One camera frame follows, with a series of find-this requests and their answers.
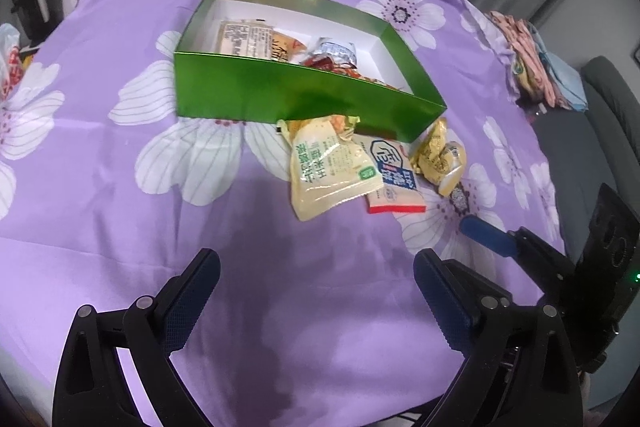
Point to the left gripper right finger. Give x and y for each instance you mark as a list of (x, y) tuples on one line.
[(518, 369)]

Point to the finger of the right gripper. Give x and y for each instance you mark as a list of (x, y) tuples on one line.
[(482, 232)]

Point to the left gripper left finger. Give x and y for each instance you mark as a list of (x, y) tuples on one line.
[(91, 388)]

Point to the gold snack pack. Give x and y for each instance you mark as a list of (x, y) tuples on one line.
[(440, 161)]

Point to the white blue red snack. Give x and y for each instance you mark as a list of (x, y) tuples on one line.
[(400, 191)]

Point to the green white rice snack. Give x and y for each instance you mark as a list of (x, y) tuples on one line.
[(327, 166)]

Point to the silver white snack pouch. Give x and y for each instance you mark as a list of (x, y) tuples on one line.
[(341, 52)]

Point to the orange cracker snack pack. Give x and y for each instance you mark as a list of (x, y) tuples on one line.
[(284, 48)]

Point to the beige text label snack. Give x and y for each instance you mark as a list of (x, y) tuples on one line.
[(245, 38)]

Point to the grey sofa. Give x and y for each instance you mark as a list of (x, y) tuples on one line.
[(588, 149)]

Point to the folded pink cloth pile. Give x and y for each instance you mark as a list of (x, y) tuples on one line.
[(541, 76)]

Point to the purple floral tablecloth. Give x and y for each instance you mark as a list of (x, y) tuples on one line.
[(106, 193)]

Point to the colourful orange snack pack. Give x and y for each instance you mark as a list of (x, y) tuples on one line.
[(326, 64)]

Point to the green cardboard box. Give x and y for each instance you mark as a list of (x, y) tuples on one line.
[(393, 96)]

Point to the white red plastic bag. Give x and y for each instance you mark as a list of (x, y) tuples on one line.
[(12, 70)]

